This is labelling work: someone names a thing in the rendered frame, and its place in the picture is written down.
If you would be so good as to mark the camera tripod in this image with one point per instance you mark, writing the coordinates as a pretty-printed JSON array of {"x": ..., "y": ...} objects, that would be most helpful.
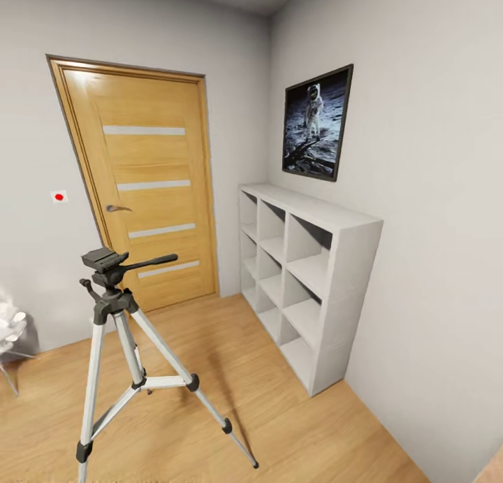
[{"x": 108, "y": 273}]

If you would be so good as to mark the painting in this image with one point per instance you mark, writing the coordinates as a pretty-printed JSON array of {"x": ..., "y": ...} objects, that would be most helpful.
[{"x": 314, "y": 118}]

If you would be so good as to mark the electric switch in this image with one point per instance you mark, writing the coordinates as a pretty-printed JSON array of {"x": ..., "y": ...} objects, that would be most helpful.
[{"x": 61, "y": 193}]

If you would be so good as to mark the door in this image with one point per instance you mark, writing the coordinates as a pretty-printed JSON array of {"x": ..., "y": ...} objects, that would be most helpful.
[{"x": 142, "y": 140}]

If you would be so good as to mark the bookcase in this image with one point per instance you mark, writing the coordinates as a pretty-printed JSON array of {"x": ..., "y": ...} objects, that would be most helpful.
[{"x": 282, "y": 272}]

